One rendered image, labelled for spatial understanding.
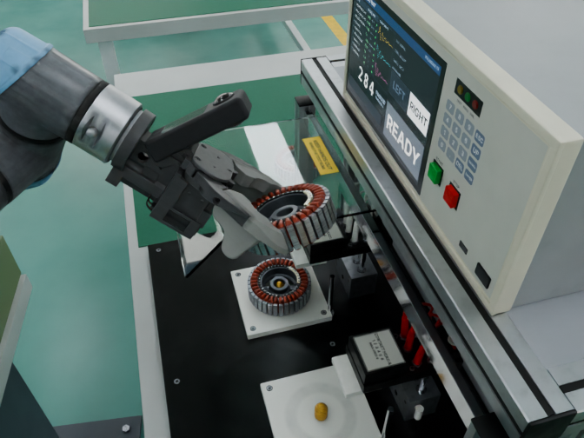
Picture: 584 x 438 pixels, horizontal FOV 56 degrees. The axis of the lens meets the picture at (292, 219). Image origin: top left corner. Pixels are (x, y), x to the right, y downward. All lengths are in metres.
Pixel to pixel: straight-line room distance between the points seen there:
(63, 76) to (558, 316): 0.54
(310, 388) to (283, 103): 0.89
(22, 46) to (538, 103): 0.47
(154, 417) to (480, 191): 0.61
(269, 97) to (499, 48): 1.08
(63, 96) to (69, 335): 1.51
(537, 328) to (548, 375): 0.05
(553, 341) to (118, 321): 1.64
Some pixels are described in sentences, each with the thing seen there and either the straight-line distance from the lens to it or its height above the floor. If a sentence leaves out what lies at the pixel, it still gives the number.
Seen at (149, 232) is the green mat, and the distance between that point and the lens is 1.18.
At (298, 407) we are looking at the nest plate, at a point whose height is 0.78.
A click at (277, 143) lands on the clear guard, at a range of 0.84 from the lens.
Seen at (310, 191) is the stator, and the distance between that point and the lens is 0.64.
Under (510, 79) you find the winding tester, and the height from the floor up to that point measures 1.32.
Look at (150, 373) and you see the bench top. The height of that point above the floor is 0.75.
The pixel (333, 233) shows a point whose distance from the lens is 0.90.
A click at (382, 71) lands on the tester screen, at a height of 1.22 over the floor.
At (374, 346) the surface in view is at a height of 0.92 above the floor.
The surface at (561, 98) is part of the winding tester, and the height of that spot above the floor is 1.32.
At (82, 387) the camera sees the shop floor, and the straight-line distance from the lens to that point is 1.91.
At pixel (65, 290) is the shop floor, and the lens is 2.18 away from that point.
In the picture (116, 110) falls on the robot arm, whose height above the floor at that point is 1.25.
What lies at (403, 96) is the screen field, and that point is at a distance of 0.67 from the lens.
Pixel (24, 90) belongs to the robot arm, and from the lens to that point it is 0.60.
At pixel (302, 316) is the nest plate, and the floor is 0.78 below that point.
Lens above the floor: 1.55
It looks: 43 degrees down
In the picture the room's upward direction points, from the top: straight up
